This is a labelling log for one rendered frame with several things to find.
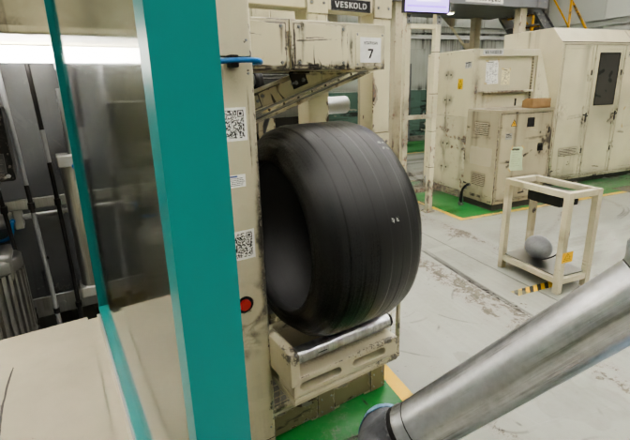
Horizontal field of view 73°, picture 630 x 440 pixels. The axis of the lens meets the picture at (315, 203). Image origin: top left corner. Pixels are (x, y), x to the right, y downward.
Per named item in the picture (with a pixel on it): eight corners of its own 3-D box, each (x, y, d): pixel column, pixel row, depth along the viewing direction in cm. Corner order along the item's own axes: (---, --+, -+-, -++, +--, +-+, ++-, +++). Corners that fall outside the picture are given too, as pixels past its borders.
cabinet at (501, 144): (492, 212, 533) (501, 111, 500) (460, 201, 585) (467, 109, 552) (545, 203, 565) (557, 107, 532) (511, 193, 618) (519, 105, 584)
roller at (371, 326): (292, 371, 110) (292, 356, 109) (284, 361, 114) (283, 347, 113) (393, 328, 128) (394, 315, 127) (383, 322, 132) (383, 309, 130)
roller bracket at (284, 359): (292, 391, 107) (290, 357, 104) (232, 321, 139) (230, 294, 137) (303, 386, 108) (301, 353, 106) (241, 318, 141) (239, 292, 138)
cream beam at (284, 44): (219, 70, 117) (215, 13, 113) (192, 74, 137) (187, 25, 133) (386, 69, 148) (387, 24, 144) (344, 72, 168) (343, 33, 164)
